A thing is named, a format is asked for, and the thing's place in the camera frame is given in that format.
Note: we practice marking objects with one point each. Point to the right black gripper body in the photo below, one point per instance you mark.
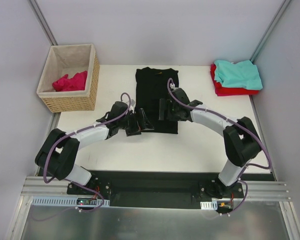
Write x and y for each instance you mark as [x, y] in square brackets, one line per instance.
[167, 110]

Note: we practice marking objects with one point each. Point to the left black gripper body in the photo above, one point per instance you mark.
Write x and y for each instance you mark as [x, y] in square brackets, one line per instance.
[134, 124]

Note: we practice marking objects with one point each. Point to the black t shirt with flower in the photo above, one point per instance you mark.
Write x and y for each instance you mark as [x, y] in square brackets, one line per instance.
[151, 86]

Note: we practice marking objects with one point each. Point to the red t shirt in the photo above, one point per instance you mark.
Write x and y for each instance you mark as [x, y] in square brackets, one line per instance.
[221, 91]

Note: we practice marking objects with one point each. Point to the teal t shirt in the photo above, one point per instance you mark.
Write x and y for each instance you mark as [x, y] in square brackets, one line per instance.
[243, 74]

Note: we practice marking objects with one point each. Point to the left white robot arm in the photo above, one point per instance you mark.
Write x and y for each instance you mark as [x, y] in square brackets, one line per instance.
[58, 153]

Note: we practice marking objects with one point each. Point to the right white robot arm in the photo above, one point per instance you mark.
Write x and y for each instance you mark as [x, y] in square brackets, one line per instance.
[241, 140]

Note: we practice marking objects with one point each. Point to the magenta t shirt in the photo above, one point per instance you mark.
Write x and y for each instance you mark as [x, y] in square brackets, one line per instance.
[66, 84]

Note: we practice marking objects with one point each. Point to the wicker basket with liner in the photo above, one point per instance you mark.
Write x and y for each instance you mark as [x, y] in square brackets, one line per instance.
[69, 60]

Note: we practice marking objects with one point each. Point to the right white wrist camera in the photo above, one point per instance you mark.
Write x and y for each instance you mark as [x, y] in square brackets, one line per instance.
[172, 87]

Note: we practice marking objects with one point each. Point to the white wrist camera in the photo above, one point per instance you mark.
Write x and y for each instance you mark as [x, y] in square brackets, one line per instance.
[132, 103]
[172, 87]

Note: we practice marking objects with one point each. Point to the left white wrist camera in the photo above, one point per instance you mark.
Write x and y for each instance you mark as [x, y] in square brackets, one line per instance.
[132, 103]

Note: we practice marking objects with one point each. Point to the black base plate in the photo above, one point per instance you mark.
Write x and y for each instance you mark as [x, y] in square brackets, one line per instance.
[163, 190]

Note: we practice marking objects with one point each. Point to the left grey cable duct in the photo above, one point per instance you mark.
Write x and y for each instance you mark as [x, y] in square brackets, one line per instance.
[55, 201]

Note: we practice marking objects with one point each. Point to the grey cable duct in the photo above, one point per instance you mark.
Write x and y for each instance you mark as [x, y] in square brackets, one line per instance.
[55, 201]
[216, 205]

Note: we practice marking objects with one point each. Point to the right grey cable duct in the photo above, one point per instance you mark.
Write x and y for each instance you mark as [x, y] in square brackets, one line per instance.
[216, 205]

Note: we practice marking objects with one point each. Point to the aluminium rail frame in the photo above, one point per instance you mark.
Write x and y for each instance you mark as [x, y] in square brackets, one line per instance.
[269, 191]

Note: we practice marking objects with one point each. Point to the left corner aluminium post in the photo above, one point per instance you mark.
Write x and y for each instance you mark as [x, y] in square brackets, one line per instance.
[43, 22]

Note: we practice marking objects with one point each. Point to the corner aluminium post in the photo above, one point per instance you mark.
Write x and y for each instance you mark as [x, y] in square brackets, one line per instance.
[269, 30]
[43, 22]

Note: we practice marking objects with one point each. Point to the right corner aluminium post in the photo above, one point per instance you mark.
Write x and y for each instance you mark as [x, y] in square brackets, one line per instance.
[269, 30]

